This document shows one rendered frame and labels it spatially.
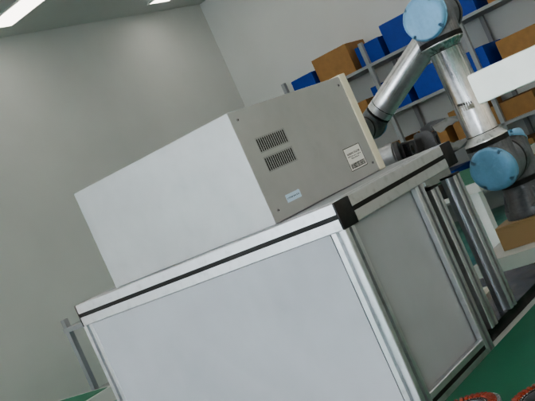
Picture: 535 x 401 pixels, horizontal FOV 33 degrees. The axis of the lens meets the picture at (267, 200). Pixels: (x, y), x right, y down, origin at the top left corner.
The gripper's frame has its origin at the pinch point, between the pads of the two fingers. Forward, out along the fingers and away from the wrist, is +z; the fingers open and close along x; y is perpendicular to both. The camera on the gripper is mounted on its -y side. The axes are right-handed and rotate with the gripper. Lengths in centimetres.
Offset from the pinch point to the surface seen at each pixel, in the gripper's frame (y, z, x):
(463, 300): -88, -2, 28
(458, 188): -72, 2, 10
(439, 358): -100, -7, 34
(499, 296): -70, 2, 33
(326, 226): -112, -13, 6
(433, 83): 608, -78, -48
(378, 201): -101, -6, 6
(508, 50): 584, -6, -49
